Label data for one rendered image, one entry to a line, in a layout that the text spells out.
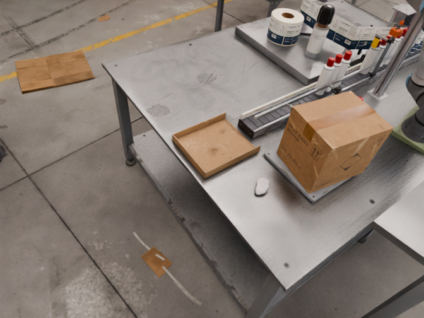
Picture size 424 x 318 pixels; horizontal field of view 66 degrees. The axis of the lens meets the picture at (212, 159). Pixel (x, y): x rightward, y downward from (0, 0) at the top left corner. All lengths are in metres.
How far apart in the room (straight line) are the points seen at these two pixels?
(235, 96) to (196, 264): 1.02
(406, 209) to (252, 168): 0.64
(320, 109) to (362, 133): 0.18
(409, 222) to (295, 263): 0.53
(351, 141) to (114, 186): 1.65
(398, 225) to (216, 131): 0.85
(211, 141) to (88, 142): 1.42
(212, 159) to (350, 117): 0.58
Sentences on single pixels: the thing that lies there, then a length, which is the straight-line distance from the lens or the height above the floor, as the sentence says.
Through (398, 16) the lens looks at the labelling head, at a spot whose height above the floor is 1.10.
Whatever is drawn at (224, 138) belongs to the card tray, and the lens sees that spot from 1.51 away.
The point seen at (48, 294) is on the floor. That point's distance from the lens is 2.12.
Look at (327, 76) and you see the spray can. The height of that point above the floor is 1.00.
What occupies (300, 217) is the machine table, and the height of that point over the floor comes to 0.83.
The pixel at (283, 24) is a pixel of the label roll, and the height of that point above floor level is 1.01.
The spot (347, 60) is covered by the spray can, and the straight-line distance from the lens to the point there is 1.85.
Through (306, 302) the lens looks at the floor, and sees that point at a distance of 2.11.
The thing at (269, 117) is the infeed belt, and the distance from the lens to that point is 1.60.
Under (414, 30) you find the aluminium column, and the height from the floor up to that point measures 1.22.
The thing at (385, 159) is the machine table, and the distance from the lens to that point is 1.71.
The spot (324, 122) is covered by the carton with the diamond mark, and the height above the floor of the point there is 1.12.
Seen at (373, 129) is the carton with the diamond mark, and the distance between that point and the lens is 1.34.
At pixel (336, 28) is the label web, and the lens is 2.26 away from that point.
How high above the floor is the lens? 1.89
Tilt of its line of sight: 49 degrees down
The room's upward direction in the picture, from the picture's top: 7 degrees clockwise
